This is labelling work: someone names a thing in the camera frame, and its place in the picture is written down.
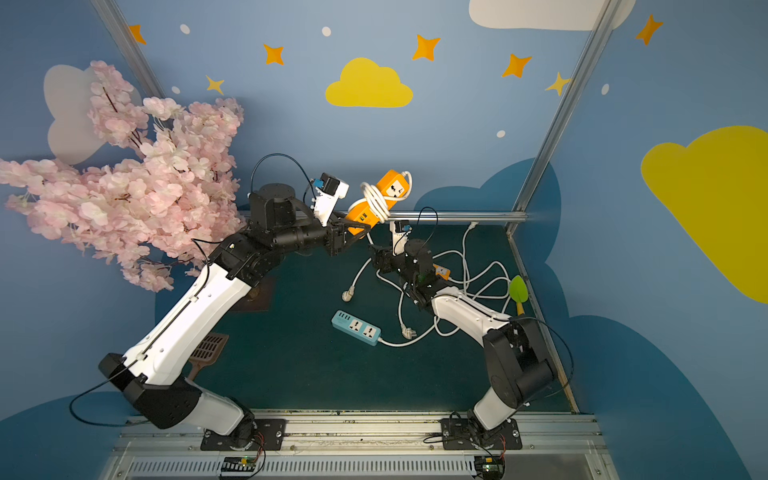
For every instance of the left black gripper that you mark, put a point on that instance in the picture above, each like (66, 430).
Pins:
(336, 233)

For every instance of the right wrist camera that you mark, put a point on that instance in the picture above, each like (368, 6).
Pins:
(400, 230)

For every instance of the orange power strip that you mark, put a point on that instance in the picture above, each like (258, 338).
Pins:
(378, 200)
(442, 272)

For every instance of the pink cherry blossom tree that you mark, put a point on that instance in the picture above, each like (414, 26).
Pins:
(179, 189)

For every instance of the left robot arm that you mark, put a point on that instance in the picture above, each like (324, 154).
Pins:
(149, 374)

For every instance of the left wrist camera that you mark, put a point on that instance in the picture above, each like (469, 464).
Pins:
(328, 190)

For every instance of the controller board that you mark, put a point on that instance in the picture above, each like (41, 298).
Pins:
(488, 468)
(238, 466)

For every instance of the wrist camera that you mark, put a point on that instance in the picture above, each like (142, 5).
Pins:
(400, 230)
(328, 190)

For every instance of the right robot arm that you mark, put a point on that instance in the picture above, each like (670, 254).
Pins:
(517, 359)

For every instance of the green toy shovel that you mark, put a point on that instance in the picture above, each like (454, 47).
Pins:
(518, 293)

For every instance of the left controller board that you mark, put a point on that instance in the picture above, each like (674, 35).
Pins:
(238, 466)

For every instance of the teal power strip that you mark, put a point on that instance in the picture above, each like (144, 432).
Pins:
(356, 328)

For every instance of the right controller board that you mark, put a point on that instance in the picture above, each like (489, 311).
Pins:
(488, 468)

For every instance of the brown toy spatula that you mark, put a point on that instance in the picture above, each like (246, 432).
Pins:
(206, 353)

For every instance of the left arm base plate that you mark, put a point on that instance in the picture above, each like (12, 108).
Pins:
(251, 435)

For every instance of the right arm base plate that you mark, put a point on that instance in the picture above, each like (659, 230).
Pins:
(468, 434)

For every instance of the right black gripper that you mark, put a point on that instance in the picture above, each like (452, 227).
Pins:
(385, 261)

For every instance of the aluminium front rail frame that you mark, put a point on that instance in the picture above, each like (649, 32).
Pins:
(324, 444)

